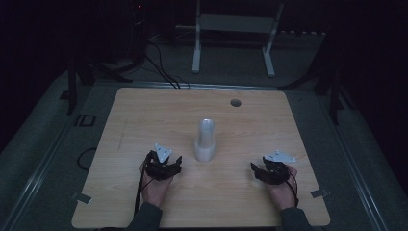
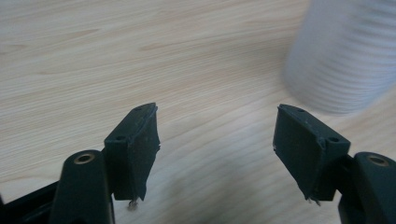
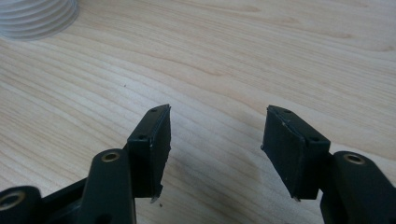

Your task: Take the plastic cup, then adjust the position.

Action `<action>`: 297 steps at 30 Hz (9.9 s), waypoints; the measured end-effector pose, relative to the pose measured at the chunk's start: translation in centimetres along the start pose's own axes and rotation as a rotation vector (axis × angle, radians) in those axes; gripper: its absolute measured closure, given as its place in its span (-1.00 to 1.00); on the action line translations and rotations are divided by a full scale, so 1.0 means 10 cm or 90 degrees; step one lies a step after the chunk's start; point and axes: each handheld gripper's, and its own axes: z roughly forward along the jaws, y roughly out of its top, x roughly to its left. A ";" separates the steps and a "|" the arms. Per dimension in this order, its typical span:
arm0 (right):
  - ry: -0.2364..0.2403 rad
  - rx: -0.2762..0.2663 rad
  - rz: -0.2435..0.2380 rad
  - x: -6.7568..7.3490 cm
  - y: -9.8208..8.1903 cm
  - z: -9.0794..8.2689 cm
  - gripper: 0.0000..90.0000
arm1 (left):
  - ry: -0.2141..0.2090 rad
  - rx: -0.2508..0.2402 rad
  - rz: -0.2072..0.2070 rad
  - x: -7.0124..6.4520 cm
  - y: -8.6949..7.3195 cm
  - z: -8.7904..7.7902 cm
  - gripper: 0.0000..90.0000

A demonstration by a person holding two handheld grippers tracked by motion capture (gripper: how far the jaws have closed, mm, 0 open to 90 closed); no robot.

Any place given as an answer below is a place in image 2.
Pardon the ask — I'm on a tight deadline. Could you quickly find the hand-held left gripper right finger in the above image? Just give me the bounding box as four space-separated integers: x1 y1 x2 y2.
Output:
273 104 351 202

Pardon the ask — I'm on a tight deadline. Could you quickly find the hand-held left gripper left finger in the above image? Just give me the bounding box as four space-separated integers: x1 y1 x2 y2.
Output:
104 102 162 202

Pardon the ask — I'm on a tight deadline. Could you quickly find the clear plastic cup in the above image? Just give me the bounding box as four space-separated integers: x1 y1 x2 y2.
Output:
283 0 396 116

